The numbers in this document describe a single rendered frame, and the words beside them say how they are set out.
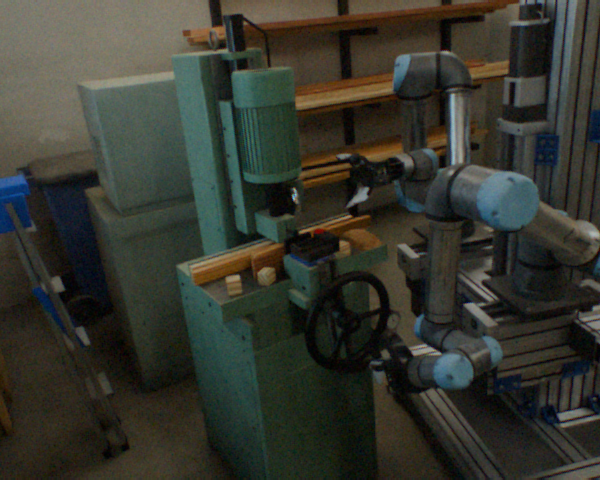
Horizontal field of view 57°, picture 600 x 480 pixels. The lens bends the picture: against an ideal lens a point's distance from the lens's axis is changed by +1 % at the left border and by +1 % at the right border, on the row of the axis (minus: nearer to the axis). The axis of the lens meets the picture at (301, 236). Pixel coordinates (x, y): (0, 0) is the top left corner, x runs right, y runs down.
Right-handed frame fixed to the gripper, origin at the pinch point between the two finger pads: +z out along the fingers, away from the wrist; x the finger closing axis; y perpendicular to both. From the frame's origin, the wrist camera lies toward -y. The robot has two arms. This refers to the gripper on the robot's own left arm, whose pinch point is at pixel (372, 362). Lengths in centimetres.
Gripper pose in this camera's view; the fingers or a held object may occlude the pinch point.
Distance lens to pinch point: 156.2
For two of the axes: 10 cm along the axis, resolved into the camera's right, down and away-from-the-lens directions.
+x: 8.6, -2.3, 4.5
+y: 3.0, 9.5, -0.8
